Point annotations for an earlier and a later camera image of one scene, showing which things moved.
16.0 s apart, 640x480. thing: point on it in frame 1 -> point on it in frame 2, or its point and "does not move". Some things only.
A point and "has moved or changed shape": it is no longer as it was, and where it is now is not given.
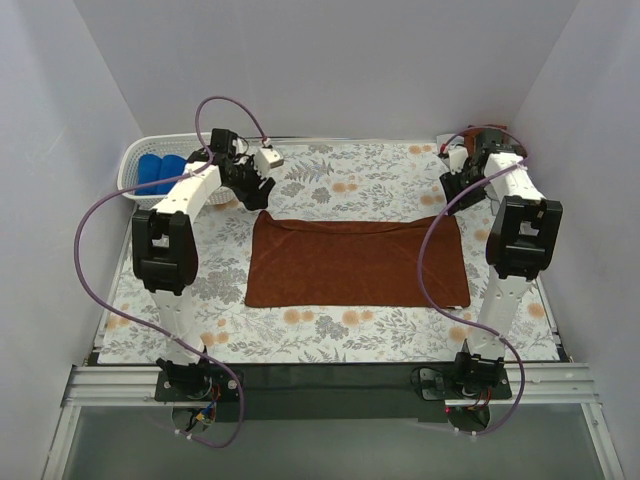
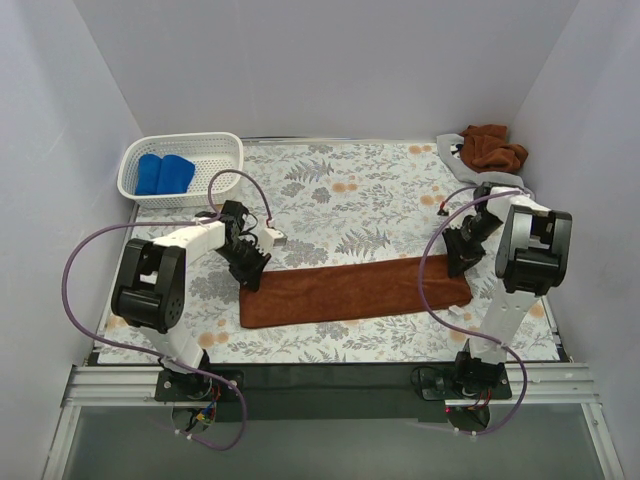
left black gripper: x=246 y=178 -> x=248 y=255
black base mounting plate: x=341 y=392 does not move
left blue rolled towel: x=149 y=172 does not move
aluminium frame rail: x=534 y=385 does not move
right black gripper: x=461 y=181 -> x=463 y=245
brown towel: x=308 y=263 has moved or changed shape
